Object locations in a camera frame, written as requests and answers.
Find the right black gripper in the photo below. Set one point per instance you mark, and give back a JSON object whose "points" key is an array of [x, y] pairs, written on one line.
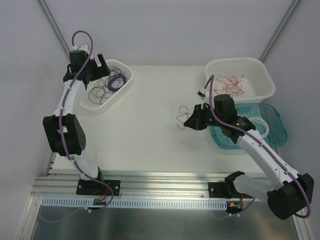
{"points": [[200, 117]]}

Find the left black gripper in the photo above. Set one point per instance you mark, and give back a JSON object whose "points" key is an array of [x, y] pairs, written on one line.
{"points": [[99, 69]]}

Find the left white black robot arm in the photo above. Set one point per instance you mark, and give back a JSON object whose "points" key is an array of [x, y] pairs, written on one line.
{"points": [[64, 133]]}

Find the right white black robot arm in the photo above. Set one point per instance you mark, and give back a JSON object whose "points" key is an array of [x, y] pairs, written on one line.
{"points": [[287, 192]]}

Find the white perforated basket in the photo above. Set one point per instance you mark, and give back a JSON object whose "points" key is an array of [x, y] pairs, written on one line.
{"points": [[104, 92]]}

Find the white plastic tub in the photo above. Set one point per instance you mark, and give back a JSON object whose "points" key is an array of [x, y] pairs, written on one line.
{"points": [[245, 79]]}

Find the teal transparent plastic bin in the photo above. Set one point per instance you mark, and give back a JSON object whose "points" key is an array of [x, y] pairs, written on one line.
{"points": [[267, 121]]}

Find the left aluminium frame post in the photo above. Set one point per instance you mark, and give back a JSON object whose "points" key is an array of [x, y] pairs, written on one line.
{"points": [[64, 45]]}

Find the aluminium frame post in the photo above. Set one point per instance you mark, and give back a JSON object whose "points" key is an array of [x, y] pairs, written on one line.
{"points": [[292, 8], [64, 45]]}

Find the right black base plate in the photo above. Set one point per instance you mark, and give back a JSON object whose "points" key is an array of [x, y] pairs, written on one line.
{"points": [[224, 191]]}

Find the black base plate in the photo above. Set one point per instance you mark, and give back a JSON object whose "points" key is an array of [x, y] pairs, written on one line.
{"points": [[92, 188], [224, 191]]}

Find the aluminium mounting rail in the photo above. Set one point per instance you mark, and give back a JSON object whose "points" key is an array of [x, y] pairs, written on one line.
{"points": [[133, 184]]}

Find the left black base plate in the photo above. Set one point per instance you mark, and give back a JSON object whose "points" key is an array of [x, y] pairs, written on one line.
{"points": [[92, 188]]}

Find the white slotted cable duct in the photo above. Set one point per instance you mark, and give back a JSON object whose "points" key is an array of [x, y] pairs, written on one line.
{"points": [[135, 203]]}

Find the right aluminium frame post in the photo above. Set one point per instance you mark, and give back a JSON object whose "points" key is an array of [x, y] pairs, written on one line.
{"points": [[292, 8]]}

